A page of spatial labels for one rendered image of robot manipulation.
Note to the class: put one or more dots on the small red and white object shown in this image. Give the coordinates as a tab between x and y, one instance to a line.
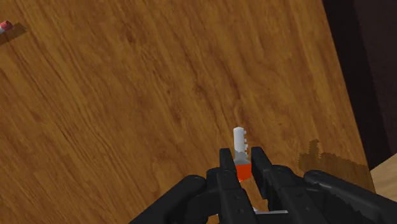
5	26

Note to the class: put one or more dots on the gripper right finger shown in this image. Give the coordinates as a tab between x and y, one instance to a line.
297	192

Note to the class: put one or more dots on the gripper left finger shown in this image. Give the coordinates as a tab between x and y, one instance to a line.
229	192

